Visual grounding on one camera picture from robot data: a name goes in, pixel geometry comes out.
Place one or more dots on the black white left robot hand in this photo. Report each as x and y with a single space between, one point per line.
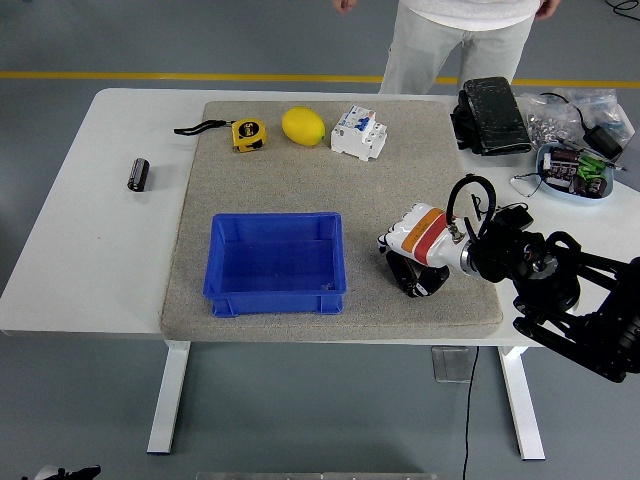
75 474

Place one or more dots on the person's right hand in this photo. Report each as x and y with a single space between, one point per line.
345 6

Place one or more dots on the person's left hand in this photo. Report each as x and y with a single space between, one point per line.
546 9

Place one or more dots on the dark brown cylindrical battery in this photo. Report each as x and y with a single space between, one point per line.
138 175
405 274

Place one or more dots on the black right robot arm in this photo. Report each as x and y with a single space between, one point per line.
550 280

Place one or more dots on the blue plastic box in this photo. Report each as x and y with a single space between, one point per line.
275 297

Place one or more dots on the person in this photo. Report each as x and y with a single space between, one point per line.
450 45

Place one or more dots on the clear bag with blue parts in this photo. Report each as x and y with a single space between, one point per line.
607 107

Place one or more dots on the clear bag of screws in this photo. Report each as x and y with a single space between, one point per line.
542 125

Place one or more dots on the black wrapped pack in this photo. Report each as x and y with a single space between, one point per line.
495 115

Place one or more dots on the white table leg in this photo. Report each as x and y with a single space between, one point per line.
170 400
522 405

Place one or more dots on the yellow lemon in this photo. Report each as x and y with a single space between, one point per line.
302 126

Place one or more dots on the white circuit breaker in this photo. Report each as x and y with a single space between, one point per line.
357 135

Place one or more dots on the black power adapter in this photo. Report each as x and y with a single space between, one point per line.
520 216
604 142

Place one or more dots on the brown capacitor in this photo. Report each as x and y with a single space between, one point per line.
566 156

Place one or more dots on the yellow tape measure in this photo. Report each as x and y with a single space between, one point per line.
247 135

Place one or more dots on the green connector pieces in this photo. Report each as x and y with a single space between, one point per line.
591 166

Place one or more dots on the dark capacitor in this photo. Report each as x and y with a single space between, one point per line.
595 187

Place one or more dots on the light blue bowl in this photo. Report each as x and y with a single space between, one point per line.
575 197

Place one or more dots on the grey-brown mat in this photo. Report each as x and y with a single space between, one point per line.
320 200

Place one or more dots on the clear plastic bracket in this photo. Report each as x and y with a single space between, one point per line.
450 364

